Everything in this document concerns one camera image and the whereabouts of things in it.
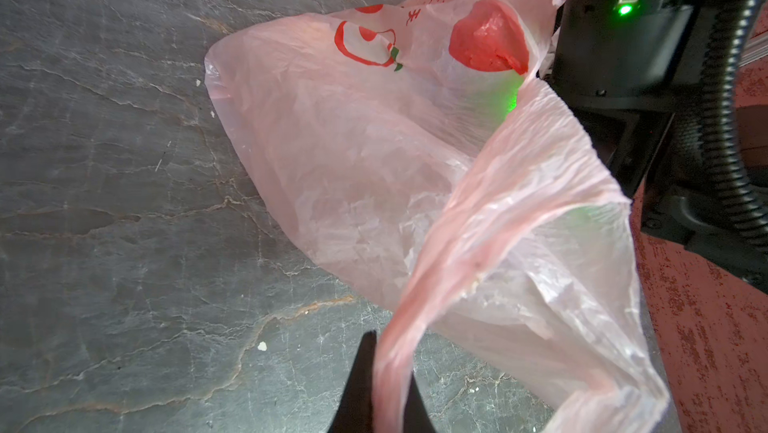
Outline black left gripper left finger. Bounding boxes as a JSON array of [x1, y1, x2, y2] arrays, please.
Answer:
[[328, 331, 377, 433]]

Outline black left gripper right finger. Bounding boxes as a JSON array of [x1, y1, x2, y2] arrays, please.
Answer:
[[403, 375, 436, 433]]

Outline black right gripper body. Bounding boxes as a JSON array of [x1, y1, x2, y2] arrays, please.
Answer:
[[575, 109, 767, 291]]

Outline pink plastic bag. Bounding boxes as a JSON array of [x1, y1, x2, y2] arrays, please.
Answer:
[[205, 0, 669, 432]]

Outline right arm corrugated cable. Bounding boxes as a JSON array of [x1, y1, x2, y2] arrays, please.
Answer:
[[699, 0, 768, 254]]

